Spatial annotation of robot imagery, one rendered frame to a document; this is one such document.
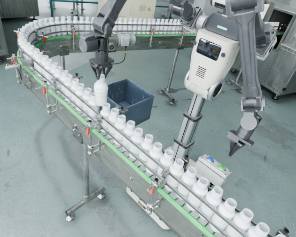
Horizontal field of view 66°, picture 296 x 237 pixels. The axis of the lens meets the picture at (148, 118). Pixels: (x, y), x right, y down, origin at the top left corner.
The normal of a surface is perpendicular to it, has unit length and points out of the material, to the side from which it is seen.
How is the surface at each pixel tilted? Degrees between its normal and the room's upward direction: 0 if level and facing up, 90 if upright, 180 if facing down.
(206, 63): 90
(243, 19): 97
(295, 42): 90
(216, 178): 70
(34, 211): 0
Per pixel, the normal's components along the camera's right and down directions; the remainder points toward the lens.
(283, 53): -0.87, 0.18
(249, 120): -0.52, 0.10
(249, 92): -0.43, 0.58
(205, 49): -0.69, 0.35
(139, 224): 0.15, -0.79
